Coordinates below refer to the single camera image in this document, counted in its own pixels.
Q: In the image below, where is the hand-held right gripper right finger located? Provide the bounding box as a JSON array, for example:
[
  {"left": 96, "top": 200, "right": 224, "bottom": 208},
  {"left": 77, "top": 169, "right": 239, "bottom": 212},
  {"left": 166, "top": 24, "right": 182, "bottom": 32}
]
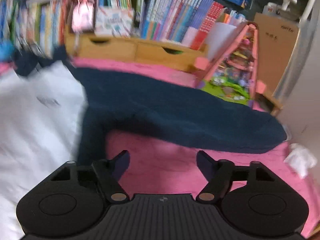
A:
[{"left": 196, "top": 150, "right": 275, "bottom": 203}]

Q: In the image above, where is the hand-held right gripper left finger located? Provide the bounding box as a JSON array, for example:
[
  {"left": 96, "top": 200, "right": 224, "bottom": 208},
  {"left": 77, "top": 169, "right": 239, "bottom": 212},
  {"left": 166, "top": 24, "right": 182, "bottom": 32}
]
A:
[{"left": 51, "top": 150, "right": 130, "bottom": 203}]

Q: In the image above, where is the white and navy jacket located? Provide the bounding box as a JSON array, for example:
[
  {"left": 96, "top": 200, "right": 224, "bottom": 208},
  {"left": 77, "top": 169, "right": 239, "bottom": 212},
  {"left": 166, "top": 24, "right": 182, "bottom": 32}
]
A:
[{"left": 0, "top": 46, "right": 288, "bottom": 240}]

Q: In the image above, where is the pink bunny-print blanket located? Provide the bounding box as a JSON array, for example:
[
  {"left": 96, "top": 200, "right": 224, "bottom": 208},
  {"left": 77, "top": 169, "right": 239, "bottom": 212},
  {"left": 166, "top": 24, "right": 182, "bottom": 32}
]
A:
[{"left": 0, "top": 56, "right": 320, "bottom": 238}]

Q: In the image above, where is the pink toy house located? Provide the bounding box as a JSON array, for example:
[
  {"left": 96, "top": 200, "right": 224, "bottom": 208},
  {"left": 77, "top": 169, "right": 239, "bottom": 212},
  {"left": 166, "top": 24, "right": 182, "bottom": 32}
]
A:
[{"left": 194, "top": 22, "right": 283, "bottom": 117}]

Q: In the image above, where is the crumpled white tissue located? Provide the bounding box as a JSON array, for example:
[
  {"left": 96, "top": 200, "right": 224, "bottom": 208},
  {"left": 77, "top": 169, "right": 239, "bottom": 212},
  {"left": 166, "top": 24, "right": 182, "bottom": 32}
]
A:
[{"left": 284, "top": 143, "right": 317, "bottom": 179}]

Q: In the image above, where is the wooden drawer organizer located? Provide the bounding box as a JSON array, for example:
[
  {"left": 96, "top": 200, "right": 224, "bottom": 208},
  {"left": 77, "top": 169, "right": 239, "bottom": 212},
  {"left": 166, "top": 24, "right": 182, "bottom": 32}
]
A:
[{"left": 64, "top": 27, "right": 209, "bottom": 73}]

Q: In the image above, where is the white paper sheet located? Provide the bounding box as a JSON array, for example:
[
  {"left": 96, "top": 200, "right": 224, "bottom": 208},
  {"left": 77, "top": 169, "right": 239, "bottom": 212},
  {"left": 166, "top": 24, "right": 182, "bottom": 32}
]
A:
[{"left": 207, "top": 22, "right": 239, "bottom": 60}]

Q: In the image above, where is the brown cardboard box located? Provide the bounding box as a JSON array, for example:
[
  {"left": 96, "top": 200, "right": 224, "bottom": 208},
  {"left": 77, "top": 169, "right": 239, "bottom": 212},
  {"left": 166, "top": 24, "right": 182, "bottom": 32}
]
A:
[{"left": 254, "top": 12, "right": 300, "bottom": 98}]

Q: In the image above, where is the white colourful-print box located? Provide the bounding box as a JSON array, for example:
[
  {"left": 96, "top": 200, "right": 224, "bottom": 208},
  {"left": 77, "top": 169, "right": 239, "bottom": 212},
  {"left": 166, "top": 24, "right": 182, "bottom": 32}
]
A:
[{"left": 94, "top": 7, "right": 135, "bottom": 38}]

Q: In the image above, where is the smartphone with lit screen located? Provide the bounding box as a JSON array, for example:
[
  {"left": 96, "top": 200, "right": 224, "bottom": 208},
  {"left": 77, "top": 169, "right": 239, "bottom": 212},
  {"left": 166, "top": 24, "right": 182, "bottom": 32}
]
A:
[{"left": 71, "top": 0, "right": 95, "bottom": 33}]

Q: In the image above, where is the row of books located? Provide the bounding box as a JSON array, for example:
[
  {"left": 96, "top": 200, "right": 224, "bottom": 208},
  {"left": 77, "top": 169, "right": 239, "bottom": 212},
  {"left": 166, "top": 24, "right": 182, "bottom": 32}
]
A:
[{"left": 0, "top": 0, "right": 248, "bottom": 58}]

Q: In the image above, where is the blue pompom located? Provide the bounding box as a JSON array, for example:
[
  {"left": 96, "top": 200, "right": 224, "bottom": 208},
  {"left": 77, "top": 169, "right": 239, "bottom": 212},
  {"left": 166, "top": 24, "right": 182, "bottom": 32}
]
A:
[{"left": 0, "top": 41, "right": 14, "bottom": 62}]

